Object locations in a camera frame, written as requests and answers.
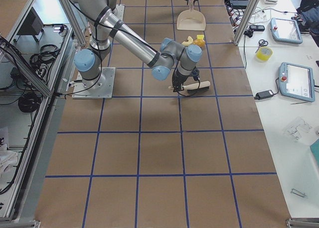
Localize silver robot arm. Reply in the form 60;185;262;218
76;0;202;92

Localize near teach pendant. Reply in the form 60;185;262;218
278;62;315;103

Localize aluminium frame post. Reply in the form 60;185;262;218
233;0;259;46

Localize yellow sponge piece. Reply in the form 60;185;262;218
196;34;204;40

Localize beige hand brush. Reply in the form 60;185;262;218
183;81;211;91

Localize teach pendant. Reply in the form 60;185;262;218
278;62;315;103
270;18;303;44

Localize yellow tape roll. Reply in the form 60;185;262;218
255;46;273;62

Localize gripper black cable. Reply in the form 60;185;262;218
177;73;202;97

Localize pale melon rind slice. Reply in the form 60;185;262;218
182;36;193;46

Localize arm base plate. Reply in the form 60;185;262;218
72;67;116;99

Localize brown potato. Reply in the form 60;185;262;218
192;39;205;48

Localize black power adapter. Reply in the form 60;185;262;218
254;90;277;100

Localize beige plastic dustpan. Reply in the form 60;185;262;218
176;0;206;31

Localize black handled scissors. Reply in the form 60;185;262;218
255;39;268;53

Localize far teach pendant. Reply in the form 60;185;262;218
270;18;303;44

